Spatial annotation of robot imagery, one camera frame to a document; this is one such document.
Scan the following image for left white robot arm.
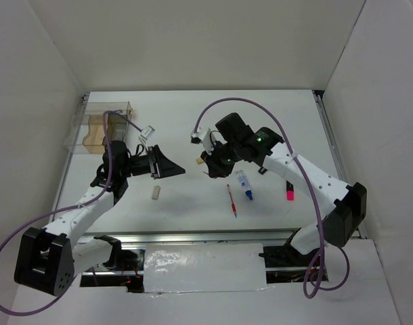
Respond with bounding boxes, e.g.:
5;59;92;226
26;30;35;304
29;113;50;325
14;141;186;297

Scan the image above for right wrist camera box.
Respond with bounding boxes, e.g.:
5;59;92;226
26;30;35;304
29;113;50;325
190;128;214;154

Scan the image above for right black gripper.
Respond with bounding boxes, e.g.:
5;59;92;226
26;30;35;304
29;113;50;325
200;139;242;178

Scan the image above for clear plastic organizer box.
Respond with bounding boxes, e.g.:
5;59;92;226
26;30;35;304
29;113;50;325
64;102;133;155

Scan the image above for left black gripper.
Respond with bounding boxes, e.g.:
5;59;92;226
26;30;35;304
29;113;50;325
121;145;186;179

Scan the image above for red gel pen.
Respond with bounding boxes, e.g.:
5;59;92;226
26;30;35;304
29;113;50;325
226;184;238;219

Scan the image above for white tape sheet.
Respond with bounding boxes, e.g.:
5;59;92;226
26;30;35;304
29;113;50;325
143;243;267;293

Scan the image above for beige rectangular eraser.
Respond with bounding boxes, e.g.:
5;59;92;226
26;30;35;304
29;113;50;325
151;186;161;200

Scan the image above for pink highlighter black cap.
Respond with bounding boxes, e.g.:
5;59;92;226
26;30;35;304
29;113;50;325
286;181;295;201

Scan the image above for black purple usb stick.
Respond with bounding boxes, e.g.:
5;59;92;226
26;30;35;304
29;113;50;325
258;167;267;175

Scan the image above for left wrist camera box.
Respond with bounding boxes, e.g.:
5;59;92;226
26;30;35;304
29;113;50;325
138;125;155;146

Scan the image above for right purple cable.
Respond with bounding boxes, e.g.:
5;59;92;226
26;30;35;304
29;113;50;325
192;97;350;301

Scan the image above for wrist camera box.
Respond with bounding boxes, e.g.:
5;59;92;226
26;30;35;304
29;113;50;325
190;128;214;154
138;125;155;146

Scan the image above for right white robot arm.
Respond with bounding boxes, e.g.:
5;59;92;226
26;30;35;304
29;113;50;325
191;113;367;265

